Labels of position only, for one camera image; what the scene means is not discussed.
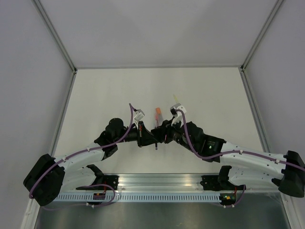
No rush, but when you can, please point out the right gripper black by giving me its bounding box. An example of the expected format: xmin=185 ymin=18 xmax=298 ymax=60
xmin=151 ymin=116 xmax=196 ymax=153

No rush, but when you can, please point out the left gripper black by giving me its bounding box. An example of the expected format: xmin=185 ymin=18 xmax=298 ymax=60
xmin=114 ymin=121 xmax=158 ymax=148

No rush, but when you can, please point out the orange highlighter pen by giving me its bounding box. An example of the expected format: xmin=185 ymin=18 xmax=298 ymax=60
xmin=155 ymin=107 xmax=163 ymax=126

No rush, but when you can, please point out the red pink pen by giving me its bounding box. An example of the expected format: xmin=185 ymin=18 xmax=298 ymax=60
xmin=155 ymin=114 xmax=159 ymax=128

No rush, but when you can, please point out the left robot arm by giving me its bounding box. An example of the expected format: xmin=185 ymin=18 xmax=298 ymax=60
xmin=23 ymin=118 xmax=160 ymax=207

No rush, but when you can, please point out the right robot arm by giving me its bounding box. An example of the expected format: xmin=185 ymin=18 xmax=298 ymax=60
xmin=151 ymin=121 xmax=305 ymax=198

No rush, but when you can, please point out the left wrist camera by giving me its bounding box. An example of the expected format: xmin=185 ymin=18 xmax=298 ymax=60
xmin=133 ymin=109 xmax=145 ymax=126

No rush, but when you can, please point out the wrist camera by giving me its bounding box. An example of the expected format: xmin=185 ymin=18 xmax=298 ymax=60
xmin=133 ymin=109 xmax=145 ymax=126
xmin=170 ymin=103 xmax=187 ymax=126

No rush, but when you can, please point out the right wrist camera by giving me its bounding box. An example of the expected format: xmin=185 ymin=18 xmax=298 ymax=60
xmin=170 ymin=103 xmax=187 ymax=126

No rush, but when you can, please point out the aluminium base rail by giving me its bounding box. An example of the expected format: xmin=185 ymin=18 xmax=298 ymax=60
xmin=116 ymin=171 xmax=279 ymax=193

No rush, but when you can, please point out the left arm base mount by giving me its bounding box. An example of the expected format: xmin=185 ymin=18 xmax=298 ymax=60
xmin=102 ymin=175 xmax=119 ymax=190

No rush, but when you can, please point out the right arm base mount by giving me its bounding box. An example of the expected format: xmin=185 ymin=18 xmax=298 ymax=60
xmin=200 ymin=175 xmax=246 ymax=191

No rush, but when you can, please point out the slotted cable duct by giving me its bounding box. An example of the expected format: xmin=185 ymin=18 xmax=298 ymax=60
xmin=55 ymin=192 xmax=221 ymax=203

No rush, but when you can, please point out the right frame post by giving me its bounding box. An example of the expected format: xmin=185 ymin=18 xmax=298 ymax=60
xmin=240 ymin=0 xmax=285 ymax=72

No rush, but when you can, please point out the frame post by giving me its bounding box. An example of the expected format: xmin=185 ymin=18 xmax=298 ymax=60
xmin=240 ymin=0 xmax=285 ymax=72
xmin=32 ymin=0 xmax=77 ymax=73

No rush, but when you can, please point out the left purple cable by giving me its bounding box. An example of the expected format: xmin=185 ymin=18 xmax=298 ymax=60
xmin=28 ymin=103 xmax=138 ymax=200

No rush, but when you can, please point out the left frame post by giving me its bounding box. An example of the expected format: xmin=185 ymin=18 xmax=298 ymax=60
xmin=32 ymin=0 xmax=77 ymax=73

